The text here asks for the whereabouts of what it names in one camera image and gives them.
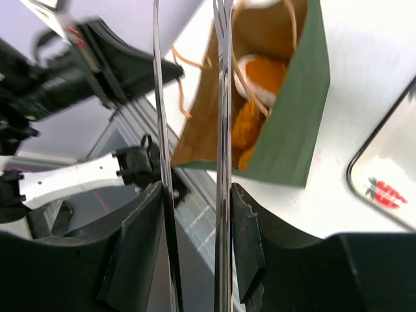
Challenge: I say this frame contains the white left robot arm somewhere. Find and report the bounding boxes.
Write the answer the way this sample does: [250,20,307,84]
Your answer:
[1,17,183,224]

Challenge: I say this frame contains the metal food tongs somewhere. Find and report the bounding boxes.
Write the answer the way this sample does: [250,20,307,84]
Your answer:
[153,1,233,311]

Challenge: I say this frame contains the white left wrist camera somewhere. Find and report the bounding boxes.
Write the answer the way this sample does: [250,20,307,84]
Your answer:
[20,0,77,43]

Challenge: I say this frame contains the strawberry pattern tray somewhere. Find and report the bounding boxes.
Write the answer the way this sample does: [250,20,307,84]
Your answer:
[346,80,415,231]

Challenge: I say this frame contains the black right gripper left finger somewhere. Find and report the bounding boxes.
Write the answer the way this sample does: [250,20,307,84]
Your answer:
[1,183,163,311]

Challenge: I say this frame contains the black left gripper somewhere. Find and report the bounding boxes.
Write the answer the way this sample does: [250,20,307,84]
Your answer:
[19,18,185,114]

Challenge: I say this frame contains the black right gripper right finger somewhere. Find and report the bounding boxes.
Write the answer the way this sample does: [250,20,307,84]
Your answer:
[231,184,415,311]

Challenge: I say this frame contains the aluminium table rail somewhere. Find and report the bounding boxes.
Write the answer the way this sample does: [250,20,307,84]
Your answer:
[87,96,248,312]

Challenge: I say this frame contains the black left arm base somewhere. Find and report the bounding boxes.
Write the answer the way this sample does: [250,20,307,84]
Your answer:
[171,168,190,209]

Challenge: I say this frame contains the large orange crumb bread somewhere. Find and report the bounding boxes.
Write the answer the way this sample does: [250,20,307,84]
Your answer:
[231,99,265,172]

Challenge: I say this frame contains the long sesame bread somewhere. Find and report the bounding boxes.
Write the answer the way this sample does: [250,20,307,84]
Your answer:
[237,55,287,109]

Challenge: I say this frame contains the green brown paper bag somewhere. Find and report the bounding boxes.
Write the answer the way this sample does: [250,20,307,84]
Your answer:
[172,1,330,187]

